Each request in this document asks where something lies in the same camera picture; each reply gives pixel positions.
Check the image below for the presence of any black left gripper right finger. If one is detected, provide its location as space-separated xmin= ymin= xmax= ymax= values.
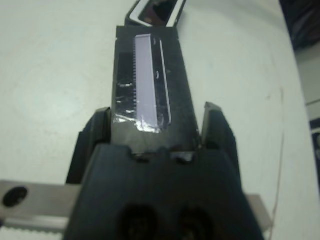
xmin=201 ymin=101 xmax=239 ymax=158

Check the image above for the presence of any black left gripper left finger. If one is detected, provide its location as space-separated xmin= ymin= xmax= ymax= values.
xmin=65 ymin=106 xmax=113 ymax=186

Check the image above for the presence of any black box lid lavender label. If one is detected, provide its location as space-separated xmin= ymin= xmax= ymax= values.
xmin=109 ymin=24 xmax=204 ymax=154

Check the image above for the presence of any black box base white lining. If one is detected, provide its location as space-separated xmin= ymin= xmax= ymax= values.
xmin=123 ymin=0 xmax=188 ymax=28

